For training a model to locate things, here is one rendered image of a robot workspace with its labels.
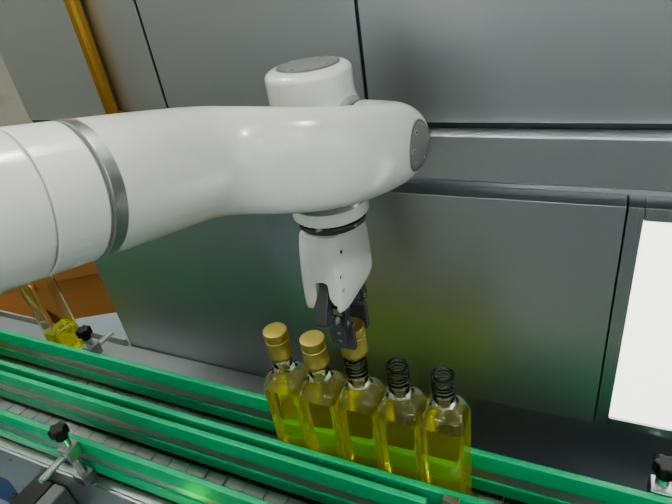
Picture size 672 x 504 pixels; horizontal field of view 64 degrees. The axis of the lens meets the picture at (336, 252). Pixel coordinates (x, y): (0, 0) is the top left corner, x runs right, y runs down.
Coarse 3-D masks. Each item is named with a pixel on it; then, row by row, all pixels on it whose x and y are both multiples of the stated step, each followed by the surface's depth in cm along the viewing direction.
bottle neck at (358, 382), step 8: (344, 360) 70; (352, 360) 72; (360, 360) 69; (352, 368) 69; (360, 368) 70; (352, 376) 70; (360, 376) 70; (368, 376) 72; (352, 384) 71; (360, 384) 71; (368, 384) 72
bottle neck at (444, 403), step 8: (440, 368) 66; (448, 368) 66; (432, 376) 65; (440, 376) 67; (448, 376) 66; (432, 384) 66; (440, 384) 64; (448, 384) 64; (432, 392) 66; (440, 392) 65; (448, 392) 65; (432, 400) 68; (440, 400) 66; (448, 400) 66; (440, 408) 67; (448, 408) 66
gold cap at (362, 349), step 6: (354, 318) 68; (354, 324) 67; (360, 324) 67; (360, 330) 66; (360, 336) 67; (360, 342) 67; (366, 342) 69; (342, 348) 68; (360, 348) 68; (366, 348) 69; (342, 354) 69; (348, 354) 68; (354, 354) 68; (360, 354) 68; (366, 354) 69
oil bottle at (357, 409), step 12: (372, 384) 72; (348, 396) 72; (360, 396) 71; (372, 396) 71; (348, 408) 72; (360, 408) 71; (372, 408) 71; (348, 420) 73; (360, 420) 72; (372, 420) 72; (348, 432) 75; (360, 432) 74; (372, 432) 73; (348, 444) 76; (360, 444) 75; (372, 444) 74; (348, 456) 78; (360, 456) 77; (372, 456) 76
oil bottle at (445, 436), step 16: (464, 400) 69; (432, 416) 67; (448, 416) 66; (464, 416) 67; (432, 432) 68; (448, 432) 66; (464, 432) 67; (432, 448) 69; (448, 448) 68; (464, 448) 68; (432, 464) 71; (448, 464) 70; (464, 464) 70; (432, 480) 73; (448, 480) 71; (464, 480) 71
